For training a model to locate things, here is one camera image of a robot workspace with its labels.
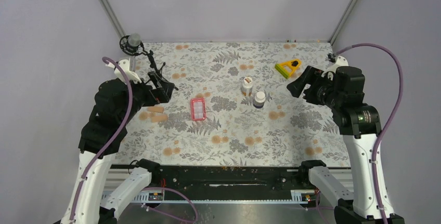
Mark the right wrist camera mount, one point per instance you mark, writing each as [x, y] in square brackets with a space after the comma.
[339, 61]

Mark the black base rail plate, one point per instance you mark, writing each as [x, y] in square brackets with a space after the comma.
[218, 184]

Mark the white orange pill bottle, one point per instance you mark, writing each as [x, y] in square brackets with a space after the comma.
[247, 86]

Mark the tan block upper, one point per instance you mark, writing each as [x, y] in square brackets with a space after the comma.
[155, 109]

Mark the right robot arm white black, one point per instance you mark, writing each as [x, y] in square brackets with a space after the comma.
[359, 124]

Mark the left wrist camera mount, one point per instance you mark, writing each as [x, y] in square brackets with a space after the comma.
[125, 66]

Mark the white dark pill bottle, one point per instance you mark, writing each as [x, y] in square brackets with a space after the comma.
[259, 99]

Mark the microphone on black tripod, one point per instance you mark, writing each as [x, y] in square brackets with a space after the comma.
[132, 46]

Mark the floral patterned table mat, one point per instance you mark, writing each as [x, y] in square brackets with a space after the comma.
[284, 132]

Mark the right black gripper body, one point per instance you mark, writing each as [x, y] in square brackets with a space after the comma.
[321, 91]

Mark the yellow green plastic tool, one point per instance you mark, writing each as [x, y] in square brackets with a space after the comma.
[286, 69]

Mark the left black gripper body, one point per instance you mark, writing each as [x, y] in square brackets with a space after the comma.
[158, 94]

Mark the red pill organizer box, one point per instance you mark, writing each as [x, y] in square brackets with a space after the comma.
[197, 109]

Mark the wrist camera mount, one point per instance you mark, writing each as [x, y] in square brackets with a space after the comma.
[339, 61]
[125, 66]

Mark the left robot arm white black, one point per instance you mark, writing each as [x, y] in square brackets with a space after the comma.
[115, 105]

